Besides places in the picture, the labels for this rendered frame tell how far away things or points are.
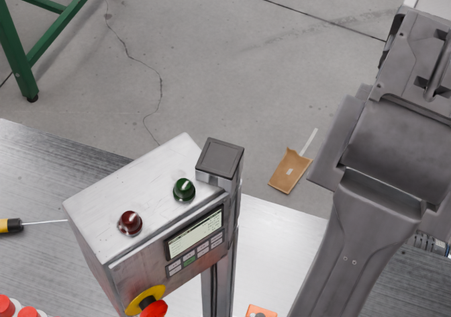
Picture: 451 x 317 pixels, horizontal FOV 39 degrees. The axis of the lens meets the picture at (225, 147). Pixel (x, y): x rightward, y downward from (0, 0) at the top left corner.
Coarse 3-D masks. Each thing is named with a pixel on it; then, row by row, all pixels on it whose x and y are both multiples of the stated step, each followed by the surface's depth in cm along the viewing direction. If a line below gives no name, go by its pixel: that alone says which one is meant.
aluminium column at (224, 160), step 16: (208, 144) 73; (224, 144) 73; (208, 160) 72; (224, 160) 72; (240, 160) 72; (208, 176) 72; (224, 176) 71; (240, 192) 81; (208, 272) 96; (224, 272) 94; (208, 288) 102; (224, 288) 99; (208, 304) 109; (224, 304) 106
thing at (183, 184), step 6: (180, 180) 71; (186, 180) 71; (174, 186) 71; (180, 186) 70; (186, 186) 70; (192, 186) 71; (174, 192) 71; (180, 192) 70; (186, 192) 70; (192, 192) 71; (174, 198) 72; (180, 198) 71; (186, 198) 71; (192, 198) 72
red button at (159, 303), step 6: (144, 300) 80; (150, 300) 80; (162, 300) 80; (144, 306) 80; (150, 306) 79; (156, 306) 79; (162, 306) 79; (144, 312) 79; (150, 312) 78; (156, 312) 79; (162, 312) 79
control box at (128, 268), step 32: (160, 160) 75; (192, 160) 75; (96, 192) 72; (128, 192) 72; (160, 192) 72; (224, 192) 73; (96, 224) 70; (160, 224) 70; (224, 224) 79; (96, 256) 68; (128, 256) 69; (160, 256) 74; (224, 256) 87; (128, 288) 75; (160, 288) 81
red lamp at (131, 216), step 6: (132, 210) 69; (120, 216) 69; (126, 216) 68; (132, 216) 68; (138, 216) 69; (120, 222) 68; (126, 222) 68; (132, 222) 68; (138, 222) 68; (120, 228) 69; (126, 228) 68; (132, 228) 68; (138, 228) 69; (126, 234) 69; (132, 234) 69
